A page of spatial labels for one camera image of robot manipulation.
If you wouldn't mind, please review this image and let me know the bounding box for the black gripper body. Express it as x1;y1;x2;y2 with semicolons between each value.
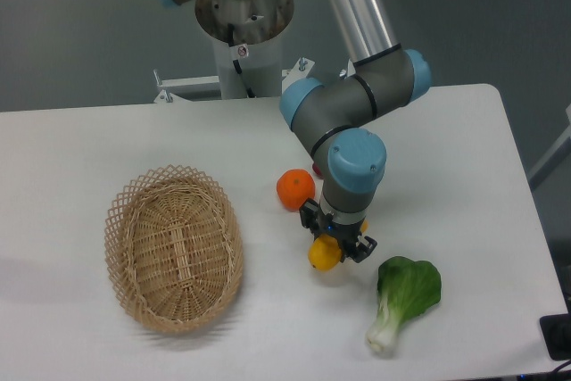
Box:
314;208;365;250

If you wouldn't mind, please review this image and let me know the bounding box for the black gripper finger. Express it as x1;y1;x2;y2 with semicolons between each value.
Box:
299;198;319;235
341;236;377;263

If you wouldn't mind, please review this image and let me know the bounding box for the yellow mango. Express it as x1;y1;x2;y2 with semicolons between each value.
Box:
308;219;368;271

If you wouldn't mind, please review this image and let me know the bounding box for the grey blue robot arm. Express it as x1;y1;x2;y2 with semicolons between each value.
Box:
160;0;432;262

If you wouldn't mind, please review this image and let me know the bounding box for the orange tangerine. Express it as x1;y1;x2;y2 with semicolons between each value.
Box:
276;169;316;211

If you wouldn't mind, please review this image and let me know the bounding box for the purple sweet potato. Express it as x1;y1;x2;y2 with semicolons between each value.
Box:
311;162;324;179

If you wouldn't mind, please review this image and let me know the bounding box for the green bok choy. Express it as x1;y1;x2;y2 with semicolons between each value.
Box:
366;256;442;354

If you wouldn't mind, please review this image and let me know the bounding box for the woven wicker basket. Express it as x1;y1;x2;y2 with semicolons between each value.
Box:
104;165;244;334

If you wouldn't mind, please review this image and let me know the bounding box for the black device at table edge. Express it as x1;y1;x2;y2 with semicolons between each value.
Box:
539;313;570;360

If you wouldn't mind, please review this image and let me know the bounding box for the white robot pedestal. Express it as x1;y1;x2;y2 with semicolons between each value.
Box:
194;0;295;100

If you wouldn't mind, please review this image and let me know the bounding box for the black cable on pedestal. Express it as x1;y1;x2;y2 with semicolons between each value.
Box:
227;22;258;99

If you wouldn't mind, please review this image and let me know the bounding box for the white metal base frame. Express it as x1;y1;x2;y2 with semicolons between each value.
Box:
153;44;316;103

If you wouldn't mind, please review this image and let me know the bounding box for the grey frame leg right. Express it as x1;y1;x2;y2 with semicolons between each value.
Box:
526;106;570;192

